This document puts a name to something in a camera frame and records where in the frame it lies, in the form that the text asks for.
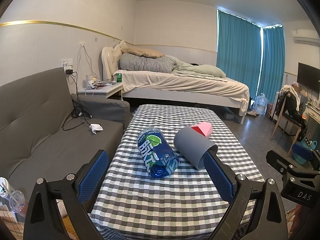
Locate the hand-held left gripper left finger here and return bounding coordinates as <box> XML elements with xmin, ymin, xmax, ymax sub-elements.
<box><xmin>23</xmin><ymin>149</ymin><xmax>110</xmax><ymax>240</ymax></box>

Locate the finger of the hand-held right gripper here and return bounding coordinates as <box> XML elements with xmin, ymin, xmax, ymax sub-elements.
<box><xmin>266</xmin><ymin>149</ymin><xmax>297</xmax><ymax>180</ymax></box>

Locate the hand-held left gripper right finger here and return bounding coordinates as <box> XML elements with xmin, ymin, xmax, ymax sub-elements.
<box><xmin>203</xmin><ymin>148</ymin><xmax>295</xmax><ymax>240</ymax></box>

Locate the grey cup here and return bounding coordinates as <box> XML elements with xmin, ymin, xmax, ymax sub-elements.
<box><xmin>173</xmin><ymin>127</ymin><xmax>219</xmax><ymax>170</ymax></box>

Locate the clear plastic cup with straw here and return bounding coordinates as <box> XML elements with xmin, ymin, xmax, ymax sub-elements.
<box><xmin>9</xmin><ymin>189</ymin><xmax>29</xmax><ymax>218</ymax></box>

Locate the white lidded drink cup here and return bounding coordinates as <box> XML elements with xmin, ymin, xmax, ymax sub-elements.
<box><xmin>0</xmin><ymin>177</ymin><xmax>11</xmax><ymax>202</ymax></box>

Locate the blue basket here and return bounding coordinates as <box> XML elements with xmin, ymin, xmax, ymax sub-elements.
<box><xmin>292</xmin><ymin>141</ymin><xmax>318</xmax><ymax>166</ymax></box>

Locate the crumpled white tissue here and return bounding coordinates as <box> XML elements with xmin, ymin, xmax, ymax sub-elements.
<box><xmin>89</xmin><ymin>123</ymin><xmax>104</xmax><ymax>136</ymax></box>

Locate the wooden chair with clothes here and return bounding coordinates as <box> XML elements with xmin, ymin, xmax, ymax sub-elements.
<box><xmin>270</xmin><ymin>84</ymin><xmax>307</xmax><ymax>153</ymax></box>

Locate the pink and red carton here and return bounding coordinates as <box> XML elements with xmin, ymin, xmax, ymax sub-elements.
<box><xmin>191</xmin><ymin>121</ymin><xmax>214</xmax><ymax>138</ymax></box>

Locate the clear water jug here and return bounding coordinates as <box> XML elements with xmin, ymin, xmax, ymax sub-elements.
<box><xmin>255</xmin><ymin>93</ymin><xmax>269</xmax><ymax>116</ymax></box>

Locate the grey checked tablecloth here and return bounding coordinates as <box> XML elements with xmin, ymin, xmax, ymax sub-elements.
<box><xmin>88</xmin><ymin>104</ymin><xmax>266</xmax><ymax>240</ymax></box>

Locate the blue plastic drink bottle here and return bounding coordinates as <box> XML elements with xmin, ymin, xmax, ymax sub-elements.
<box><xmin>136</xmin><ymin>128</ymin><xmax>180</xmax><ymax>179</ymax></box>

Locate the grey sofa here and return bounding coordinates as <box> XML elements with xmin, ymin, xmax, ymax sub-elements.
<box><xmin>0</xmin><ymin>67</ymin><xmax>131</xmax><ymax>207</ymax></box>

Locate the white nightstand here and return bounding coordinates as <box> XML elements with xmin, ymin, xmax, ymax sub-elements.
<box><xmin>78</xmin><ymin>81</ymin><xmax>125</xmax><ymax>101</ymax></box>

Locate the black television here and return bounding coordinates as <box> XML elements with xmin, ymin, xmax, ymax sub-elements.
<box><xmin>297</xmin><ymin>62</ymin><xmax>320</xmax><ymax>94</ymax></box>

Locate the narrow teal curtain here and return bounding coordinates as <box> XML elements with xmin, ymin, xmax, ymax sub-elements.
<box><xmin>257</xmin><ymin>26</ymin><xmax>286</xmax><ymax>103</ymax></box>

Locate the white bed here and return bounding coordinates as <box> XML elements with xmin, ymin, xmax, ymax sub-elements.
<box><xmin>101</xmin><ymin>40</ymin><xmax>251</xmax><ymax>124</ymax></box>

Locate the pale green blanket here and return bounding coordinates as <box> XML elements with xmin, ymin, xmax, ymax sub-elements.
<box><xmin>172</xmin><ymin>56</ymin><xmax>227</xmax><ymax>79</ymax></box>

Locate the wide teal curtain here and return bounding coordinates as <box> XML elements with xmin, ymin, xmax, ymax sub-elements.
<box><xmin>216</xmin><ymin>8</ymin><xmax>264</xmax><ymax>95</ymax></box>

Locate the checked duvet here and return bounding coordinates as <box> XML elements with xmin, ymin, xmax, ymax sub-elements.
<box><xmin>119</xmin><ymin>53</ymin><xmax>177</xmax><ymax>74</ymax></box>

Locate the white air conditioner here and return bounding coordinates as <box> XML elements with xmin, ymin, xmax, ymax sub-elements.
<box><xmin>291</xmin><ymin>28</ymin><xmax>320</xmax><ymax>44</ymax></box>

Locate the beige pillow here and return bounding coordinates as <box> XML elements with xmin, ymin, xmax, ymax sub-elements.
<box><xmin>121</xmin><ymin>45</ymin><xmax>164</xmax><ymax>58</ymax></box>

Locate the black charger cable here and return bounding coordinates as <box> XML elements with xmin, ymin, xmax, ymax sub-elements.
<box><xmin>62</xmin><ymin>69</ymin><xmax>93</xmax><ymax>131</ymax></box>

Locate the white charging cable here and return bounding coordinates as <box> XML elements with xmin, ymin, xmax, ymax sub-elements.
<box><xmin>77</xmin><ymin>42</ymin><xmax>98</xmax><ymax>82</ymax></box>

